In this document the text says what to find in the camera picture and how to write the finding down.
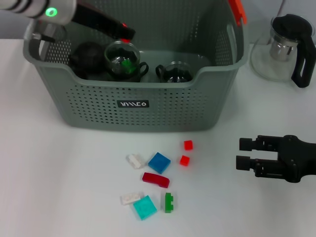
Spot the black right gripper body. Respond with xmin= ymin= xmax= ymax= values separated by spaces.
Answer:
xmin=277 ymin=134 xmax=316 ymax=184

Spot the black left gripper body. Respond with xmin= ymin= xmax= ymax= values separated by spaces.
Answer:
xmin=71 ymin=0 xmax=122 ymax=38

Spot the red sloped brick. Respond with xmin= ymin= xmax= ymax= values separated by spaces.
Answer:
xmin=120 ymin=22 xmax=133 ymax=44

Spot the glass teacup with black base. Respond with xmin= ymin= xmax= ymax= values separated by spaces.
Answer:
xmin=155 ymin=61 xmax=195 ymax=84
xmin=103 ymin=40 xmax=150 ymax=82

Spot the green rectangular brick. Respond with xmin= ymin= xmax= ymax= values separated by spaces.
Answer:
xmin=121 ymin=58 xmax=136 ymax=75

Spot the green notched brick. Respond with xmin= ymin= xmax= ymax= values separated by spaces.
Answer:
xmin=164 ymin=192 xmax=175 ymax=213

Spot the white oblong brick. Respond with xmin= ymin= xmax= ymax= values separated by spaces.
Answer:
xmin=125 ymin=153 xmax=146 ymax=170

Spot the cyan square brick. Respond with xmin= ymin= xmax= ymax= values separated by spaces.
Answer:
xmin=133 ymin=195 xmax=158 ymax=220

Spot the white plate brick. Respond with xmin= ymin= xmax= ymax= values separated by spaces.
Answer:
xmin=120 ymin=192 xmax=144 ymax=206

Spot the grey perforated storage bin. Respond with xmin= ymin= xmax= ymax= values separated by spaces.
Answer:
xmin=23 ymin=0 xmax=249 ymax=133

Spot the black ceramic teapot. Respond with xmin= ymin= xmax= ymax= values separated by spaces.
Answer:
xmin=68 ymin=41 xmax=107 ymax=75

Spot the silver gripper side knob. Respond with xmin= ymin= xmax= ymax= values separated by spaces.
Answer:
xmin=31 ymin=32 xmax=56 ymax=43

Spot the blue square brick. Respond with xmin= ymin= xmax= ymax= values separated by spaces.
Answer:
xmin=148 ymin=152 xmax=171 ymax=175

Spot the dark red curved brick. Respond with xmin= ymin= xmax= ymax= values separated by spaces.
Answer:
xmin=142 ymin=172 xmax=170 ymax=189

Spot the glass pitcher with black lid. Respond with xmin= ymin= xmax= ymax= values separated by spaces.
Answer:
xmin=249 ymin=14 xmax=316 ymax=89

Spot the orange bin carry handle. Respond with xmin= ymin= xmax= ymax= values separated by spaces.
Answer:
xmin=228 ymin=0 xmax=247 ymax=27

